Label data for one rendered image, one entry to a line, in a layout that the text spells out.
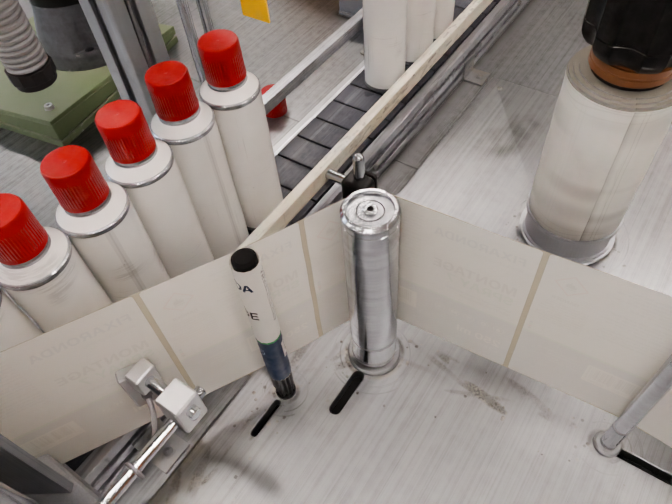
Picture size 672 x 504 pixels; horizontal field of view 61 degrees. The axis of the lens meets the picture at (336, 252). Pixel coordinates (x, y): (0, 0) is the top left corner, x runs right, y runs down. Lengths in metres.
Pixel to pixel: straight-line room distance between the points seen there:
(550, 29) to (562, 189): 0.50
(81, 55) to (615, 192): 0.72
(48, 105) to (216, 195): 0.41
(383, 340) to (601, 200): 0.22
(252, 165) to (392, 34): 0.26
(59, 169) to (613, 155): 0.39
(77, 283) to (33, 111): 0.48
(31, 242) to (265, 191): 0.24
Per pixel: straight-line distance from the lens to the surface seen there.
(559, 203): 0.53
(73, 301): 0.44
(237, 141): 0.51
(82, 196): 0.41
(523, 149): 0.69
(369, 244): 0.35
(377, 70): 0.73
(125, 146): 0.43
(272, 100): 0.62
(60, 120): 0.85
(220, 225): 0.54
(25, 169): 0.86
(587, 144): 0.48
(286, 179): 0.65
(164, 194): 0.46
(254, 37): 0.98
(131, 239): 0.44
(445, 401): 0.49
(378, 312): 0.42
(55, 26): 0.93
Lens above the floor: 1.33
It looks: 52 degrees down
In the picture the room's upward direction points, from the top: 6 degrees counter-clockwise
